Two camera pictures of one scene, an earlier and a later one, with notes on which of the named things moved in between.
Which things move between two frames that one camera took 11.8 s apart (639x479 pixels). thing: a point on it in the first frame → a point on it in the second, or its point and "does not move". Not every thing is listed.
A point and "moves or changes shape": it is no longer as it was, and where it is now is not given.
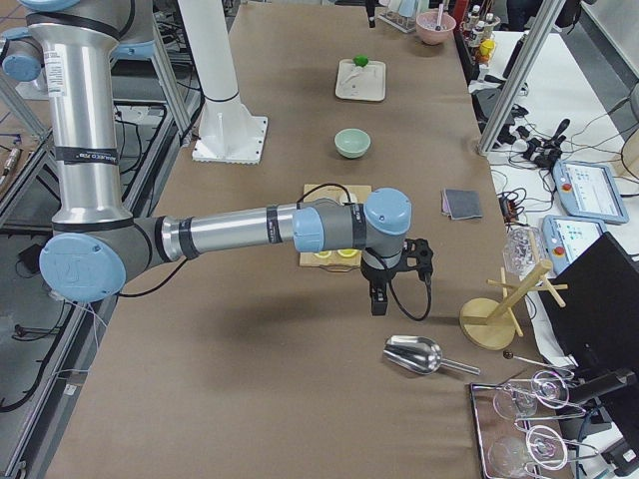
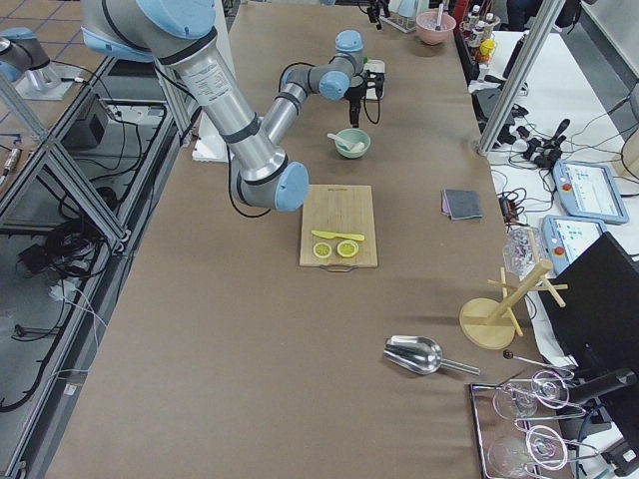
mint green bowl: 351,143 does not move
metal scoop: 420,355 does not move
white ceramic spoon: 354,72 moves or changes shape
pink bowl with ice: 425,27 does not move
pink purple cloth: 445,209 does not move
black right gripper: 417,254 → 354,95
